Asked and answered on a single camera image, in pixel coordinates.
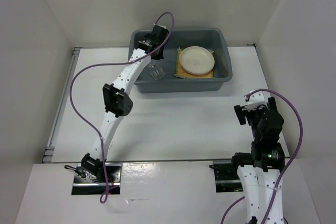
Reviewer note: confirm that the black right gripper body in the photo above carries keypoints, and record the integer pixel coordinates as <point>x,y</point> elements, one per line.
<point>252,117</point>

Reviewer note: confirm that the pink plastic plate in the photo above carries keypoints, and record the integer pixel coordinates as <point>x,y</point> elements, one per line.
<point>185,74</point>

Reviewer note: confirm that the grey plastic bin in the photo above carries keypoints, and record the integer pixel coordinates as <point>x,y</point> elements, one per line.
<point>208,38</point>

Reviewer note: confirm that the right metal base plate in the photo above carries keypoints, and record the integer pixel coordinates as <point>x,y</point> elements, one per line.
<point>226,180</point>

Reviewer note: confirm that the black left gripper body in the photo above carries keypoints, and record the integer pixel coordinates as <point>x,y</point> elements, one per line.
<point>160,55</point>

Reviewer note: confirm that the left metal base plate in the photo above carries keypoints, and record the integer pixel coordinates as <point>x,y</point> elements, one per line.
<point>86,184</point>

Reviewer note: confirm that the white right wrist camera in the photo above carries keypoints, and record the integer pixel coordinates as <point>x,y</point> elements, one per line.
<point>254,99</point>

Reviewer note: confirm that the woven bamboo tray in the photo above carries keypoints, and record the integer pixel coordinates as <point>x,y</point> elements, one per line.
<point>179,66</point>

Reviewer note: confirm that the cream plastic plate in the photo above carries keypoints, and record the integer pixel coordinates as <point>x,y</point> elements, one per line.
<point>197,59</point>

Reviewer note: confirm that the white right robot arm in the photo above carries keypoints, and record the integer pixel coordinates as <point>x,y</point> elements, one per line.
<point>259,170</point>

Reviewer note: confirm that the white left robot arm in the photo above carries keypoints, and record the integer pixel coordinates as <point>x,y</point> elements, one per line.
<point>117,102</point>

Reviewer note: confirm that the aluminium table edge rail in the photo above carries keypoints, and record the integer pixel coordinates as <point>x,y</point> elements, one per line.
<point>90,68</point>

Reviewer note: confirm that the metal base plate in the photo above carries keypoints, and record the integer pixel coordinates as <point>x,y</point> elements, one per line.
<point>226,180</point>
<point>86,184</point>

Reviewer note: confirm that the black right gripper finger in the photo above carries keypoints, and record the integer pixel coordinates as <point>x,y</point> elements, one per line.
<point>241,113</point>
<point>271,103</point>

